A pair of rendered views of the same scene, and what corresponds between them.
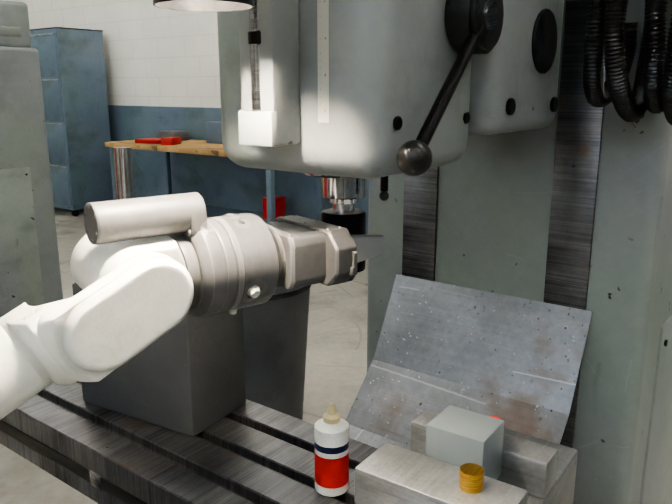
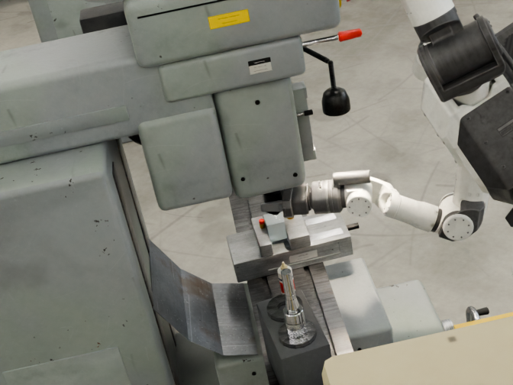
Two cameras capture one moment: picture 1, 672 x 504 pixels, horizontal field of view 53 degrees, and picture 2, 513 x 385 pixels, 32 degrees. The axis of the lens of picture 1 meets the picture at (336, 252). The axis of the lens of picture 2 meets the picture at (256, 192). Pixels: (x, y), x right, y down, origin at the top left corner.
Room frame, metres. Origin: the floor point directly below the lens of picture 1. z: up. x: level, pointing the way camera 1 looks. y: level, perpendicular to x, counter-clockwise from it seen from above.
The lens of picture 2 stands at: (1.99, 1.52, 2.56)
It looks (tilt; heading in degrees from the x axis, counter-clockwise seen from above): 33 degrees down; 231
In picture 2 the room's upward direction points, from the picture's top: 11 degrees counter-clockwise
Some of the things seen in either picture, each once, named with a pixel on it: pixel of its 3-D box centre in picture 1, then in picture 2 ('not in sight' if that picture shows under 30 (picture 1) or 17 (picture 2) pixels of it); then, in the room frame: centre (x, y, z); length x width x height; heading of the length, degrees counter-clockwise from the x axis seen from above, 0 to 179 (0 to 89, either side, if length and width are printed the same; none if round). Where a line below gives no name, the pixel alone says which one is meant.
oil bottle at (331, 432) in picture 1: (331, 446); (285, 277); (0.71, 0.01, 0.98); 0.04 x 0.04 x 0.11
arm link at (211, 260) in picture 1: (154, 258); (350, 192); (0.57, 0.16, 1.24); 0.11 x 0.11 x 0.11; 38
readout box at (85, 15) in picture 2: not in sight; (125, 41); (0.73, -0.46, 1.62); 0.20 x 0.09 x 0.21; 143
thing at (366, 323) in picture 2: not in sight; (296, 324); (0.69, -0.01, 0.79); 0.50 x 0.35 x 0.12; 143
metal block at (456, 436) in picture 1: (464, 449); (275, 226); (0.60, -0.13, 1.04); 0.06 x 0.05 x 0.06; 55
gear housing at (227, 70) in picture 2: not in sight; (227, 50); (0.73, -0.03, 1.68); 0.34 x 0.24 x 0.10; 143
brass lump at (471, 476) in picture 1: (471, 478); not in sight; (0.54, -0.12, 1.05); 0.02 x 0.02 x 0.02
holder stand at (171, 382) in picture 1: (160, 340); (296, 348); (0.93, 0.26, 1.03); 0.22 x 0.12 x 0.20; 60
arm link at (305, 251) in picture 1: (270, 257); (307, 198); (0.64, 0.06, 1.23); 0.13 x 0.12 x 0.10; 38
